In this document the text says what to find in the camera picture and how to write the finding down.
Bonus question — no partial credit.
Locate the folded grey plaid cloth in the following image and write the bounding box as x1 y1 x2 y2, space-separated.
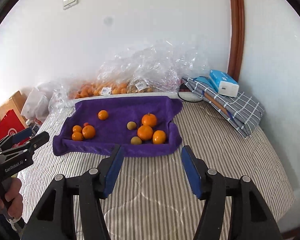
182 77 264 138

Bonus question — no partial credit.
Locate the black cable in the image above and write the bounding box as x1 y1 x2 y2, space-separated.
177 84 204 104

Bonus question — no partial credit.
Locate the clear bag of brown fruit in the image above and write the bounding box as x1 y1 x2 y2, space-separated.
129 40 210 93

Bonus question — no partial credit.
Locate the striped quilted mattress cover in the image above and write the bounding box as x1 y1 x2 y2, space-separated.
18 102 295 239

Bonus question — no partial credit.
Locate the crumpled clear plastic bag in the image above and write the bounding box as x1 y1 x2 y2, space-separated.
37 79 75 118

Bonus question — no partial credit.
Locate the yellow-green small fruit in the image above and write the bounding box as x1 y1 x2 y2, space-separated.
130 136 142 145
127 121 137 131

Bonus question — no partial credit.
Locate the left hand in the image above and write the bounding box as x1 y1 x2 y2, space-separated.
0 177 23 219

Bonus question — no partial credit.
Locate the red paper shopping bag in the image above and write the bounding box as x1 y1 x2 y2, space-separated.
0 109 25 140

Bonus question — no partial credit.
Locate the large orange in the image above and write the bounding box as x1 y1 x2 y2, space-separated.
82 125 96 139

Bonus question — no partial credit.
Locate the brown wooden door frame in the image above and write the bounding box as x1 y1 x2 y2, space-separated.
227 0 245 81

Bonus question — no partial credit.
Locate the orange with stem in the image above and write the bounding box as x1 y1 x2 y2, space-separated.
141 113 158 127

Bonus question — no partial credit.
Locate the small orange kumquat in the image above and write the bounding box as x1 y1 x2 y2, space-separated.
97 110 109 120

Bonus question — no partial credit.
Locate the white plastic bag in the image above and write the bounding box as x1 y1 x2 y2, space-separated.
21 88 49 122

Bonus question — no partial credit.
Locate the small orange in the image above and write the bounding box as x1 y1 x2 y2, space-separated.
152 130 166 145

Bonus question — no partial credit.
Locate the white wall switch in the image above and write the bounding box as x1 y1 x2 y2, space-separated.
62 0 78 10

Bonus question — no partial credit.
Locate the clear bag of oranges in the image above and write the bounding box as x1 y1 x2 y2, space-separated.
68 59 134 99

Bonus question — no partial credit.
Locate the purple towel covered tray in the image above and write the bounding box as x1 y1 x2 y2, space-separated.
52 96 183 157

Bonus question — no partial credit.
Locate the blue white tissue pack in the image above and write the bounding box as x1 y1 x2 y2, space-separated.
209 70 239 97

